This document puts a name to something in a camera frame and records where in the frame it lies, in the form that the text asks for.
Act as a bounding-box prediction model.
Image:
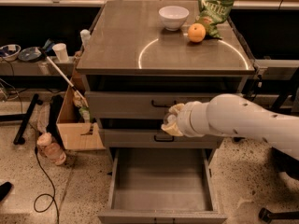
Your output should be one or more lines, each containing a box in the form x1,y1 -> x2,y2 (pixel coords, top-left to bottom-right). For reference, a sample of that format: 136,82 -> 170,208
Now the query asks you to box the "black stand leg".
13,94 -> 43,145

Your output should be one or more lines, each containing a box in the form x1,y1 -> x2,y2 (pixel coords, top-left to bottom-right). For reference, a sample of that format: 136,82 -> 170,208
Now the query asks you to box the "white stick with black handle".
37,47 -> 88,107

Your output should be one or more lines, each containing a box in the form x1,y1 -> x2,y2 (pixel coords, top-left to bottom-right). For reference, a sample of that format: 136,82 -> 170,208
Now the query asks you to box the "grey metal drawer cabinet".
76,0 -> 256,224

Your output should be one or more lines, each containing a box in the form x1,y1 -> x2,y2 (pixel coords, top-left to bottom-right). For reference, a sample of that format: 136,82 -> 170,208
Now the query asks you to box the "green chip bag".
195,0 -> 235,39

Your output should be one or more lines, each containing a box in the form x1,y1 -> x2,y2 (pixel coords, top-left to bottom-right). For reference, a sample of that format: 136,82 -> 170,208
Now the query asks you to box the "cardboard box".
56,87 -> 105,150

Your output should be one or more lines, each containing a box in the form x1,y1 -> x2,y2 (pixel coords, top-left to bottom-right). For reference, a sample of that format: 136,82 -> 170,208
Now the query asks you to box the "white bottle beside cabinet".
80,29 -> 91,49

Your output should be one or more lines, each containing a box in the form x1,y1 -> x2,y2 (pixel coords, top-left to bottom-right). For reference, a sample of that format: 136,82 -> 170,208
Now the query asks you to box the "middle grey drawer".
99,129 -> 223,148

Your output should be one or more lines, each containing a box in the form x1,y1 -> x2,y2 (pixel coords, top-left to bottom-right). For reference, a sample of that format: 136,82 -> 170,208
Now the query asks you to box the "blue plate on shelf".
18,47 -> 43,62

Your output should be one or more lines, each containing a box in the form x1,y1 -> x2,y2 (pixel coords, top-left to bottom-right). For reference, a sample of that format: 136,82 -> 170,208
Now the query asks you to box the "white bowl on shelf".
0,44 -> 21,62

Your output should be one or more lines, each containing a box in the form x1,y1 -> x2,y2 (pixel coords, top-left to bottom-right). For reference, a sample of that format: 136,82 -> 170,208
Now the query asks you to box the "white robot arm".
162,94 -> 299,160

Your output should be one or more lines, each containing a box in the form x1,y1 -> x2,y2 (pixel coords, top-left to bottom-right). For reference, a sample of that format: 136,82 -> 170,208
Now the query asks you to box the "white ceramic bowl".
159,6 -> 189,31

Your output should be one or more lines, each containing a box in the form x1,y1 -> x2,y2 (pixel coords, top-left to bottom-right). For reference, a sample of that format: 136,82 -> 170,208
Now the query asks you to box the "white paper cup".
52,43 -> 69,63

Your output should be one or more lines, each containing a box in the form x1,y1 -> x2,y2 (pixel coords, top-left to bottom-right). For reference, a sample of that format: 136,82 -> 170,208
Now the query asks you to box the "top grey drawer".
85,91 -> 244,121

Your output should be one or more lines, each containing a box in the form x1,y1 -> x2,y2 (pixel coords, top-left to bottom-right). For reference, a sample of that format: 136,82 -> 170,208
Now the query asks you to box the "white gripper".
162,101 -> 201,137

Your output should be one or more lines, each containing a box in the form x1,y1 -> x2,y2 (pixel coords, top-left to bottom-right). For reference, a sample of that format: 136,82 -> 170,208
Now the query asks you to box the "clear plastic water bottle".
163,113 -> 177,127

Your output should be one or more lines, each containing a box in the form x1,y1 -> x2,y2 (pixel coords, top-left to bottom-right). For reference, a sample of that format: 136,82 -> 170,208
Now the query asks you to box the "orange fruit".
188,23 -> 206,43

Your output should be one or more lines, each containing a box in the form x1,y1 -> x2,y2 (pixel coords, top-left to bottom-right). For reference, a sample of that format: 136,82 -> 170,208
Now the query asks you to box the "black cable on floor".
33,147 -> 61,224

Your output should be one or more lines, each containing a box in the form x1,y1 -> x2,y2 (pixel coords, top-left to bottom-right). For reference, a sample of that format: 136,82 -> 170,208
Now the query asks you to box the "open bottom grey drawer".
99,148 -> 227,224

